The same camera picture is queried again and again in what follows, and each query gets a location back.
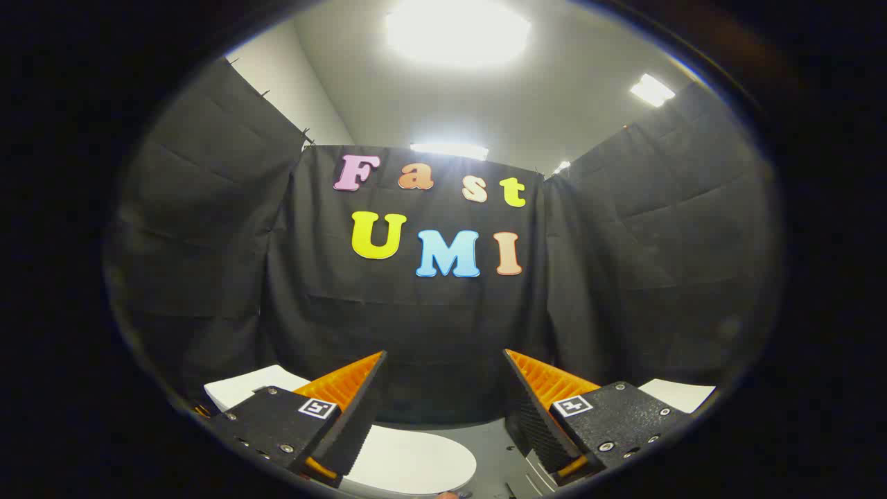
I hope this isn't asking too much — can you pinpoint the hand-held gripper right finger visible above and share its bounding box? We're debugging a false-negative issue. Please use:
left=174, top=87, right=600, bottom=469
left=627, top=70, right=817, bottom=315
left=502, top=349, right=692, bottom=487

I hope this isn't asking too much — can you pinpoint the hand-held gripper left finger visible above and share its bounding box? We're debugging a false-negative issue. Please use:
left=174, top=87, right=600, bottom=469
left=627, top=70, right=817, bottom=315
left=207, top=351, right=387, bottom=489

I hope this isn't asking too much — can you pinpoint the white toilet lid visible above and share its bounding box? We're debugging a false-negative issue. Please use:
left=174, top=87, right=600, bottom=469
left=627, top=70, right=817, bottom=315
left=343, top=424, right=477, bottom=496

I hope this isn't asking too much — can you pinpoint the white toilet tank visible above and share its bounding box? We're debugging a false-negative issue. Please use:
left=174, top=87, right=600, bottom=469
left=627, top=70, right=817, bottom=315
left=203, top=365, right=311, bottom=414

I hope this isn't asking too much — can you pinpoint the black backdrop cloth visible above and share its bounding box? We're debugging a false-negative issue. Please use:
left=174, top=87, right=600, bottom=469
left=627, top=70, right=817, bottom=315
left=104, top=59, right=784, bottom=427

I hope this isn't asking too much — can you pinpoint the grey ribbed plastic panel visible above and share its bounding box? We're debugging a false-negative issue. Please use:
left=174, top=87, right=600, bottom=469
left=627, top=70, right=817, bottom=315
left=638, top=378, right=717, bottom=414

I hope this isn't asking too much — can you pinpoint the long ceiling light strip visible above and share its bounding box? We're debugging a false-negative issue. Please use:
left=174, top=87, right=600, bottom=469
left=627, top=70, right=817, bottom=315
left=410, top=142, right=490, bottom=161

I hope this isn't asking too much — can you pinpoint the large ceiling light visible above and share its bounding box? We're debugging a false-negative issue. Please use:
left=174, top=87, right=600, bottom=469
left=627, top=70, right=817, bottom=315
left=385, top=0, right=532, bottom=68

